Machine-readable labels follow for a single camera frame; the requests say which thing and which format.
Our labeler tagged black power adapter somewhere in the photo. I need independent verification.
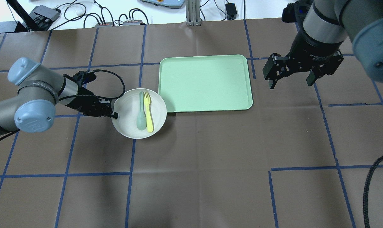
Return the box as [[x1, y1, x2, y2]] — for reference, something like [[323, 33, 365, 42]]
[[225, 3, 237, 20]]

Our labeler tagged small grey hub device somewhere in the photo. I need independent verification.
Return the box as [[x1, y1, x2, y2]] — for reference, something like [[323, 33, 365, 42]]
[[94, 22, 114, 28]]

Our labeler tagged aluminium frame post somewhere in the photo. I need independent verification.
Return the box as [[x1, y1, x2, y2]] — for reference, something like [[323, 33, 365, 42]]
[[185, 0, 201, 26]]

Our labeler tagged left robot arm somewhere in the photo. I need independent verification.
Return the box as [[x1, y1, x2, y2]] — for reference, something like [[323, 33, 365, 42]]
[[0, 57, 119, 140]]

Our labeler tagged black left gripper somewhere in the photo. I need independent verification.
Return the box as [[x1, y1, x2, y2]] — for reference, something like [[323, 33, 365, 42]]
[[72, 71, 119, 119]]

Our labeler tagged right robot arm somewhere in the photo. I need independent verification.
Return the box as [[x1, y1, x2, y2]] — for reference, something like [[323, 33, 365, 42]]
[[263, 0, 383, 89]]

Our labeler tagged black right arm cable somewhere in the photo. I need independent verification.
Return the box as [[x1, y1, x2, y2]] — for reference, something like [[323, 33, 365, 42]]
[[363, 150, 383, 228]]

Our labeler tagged blue grey teach pendant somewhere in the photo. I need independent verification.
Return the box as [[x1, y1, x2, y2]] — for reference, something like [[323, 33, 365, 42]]
[[141, 0, 186, 9]]

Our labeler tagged black braided left cable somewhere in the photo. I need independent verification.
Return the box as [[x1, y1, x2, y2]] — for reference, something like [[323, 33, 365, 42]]
[[57, 69, 126, 102]]

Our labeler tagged white round plate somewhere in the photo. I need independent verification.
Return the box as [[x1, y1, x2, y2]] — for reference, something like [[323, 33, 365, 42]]
[[112, 88, 167, 139]]

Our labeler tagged pale green plastic spoon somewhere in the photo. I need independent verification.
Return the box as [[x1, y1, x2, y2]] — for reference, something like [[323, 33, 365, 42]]
[[136, 92, 147, 131]]

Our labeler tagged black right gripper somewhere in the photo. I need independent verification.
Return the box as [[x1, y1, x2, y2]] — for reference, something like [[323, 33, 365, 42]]
[[263, 50, 344, 90]]

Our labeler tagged light green tray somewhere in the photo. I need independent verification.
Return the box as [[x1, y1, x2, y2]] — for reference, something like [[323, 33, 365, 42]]
[[158, 54, 253, 113]]

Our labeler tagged yellow plastic fork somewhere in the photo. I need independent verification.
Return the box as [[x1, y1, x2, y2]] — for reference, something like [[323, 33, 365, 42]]
[[144, 92, 154, 133]]

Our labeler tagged black hub box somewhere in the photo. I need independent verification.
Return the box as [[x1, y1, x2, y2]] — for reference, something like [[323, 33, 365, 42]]
[[32, 5, 61, 22]]

